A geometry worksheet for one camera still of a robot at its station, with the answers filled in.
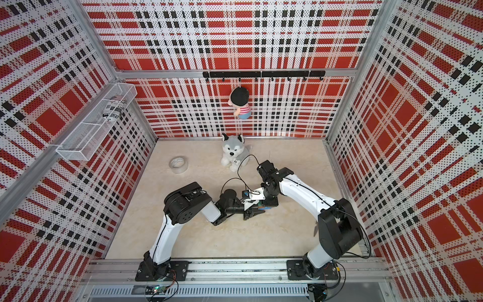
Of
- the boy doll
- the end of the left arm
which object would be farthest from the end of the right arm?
the boy doll

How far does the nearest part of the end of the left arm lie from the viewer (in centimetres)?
80

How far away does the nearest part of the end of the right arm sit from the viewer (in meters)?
0.62

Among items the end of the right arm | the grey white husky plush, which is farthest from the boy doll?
the end of the right arm

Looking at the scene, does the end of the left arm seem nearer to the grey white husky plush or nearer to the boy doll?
the grey white husky plush

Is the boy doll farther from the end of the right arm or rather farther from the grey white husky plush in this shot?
the end of the right arm

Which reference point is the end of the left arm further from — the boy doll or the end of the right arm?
the boy doll
